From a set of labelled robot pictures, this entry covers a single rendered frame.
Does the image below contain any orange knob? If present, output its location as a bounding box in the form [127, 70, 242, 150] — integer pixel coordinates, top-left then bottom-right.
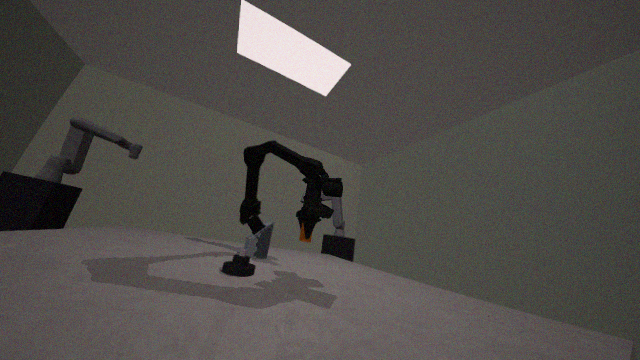
[299, 223, 312, 242]

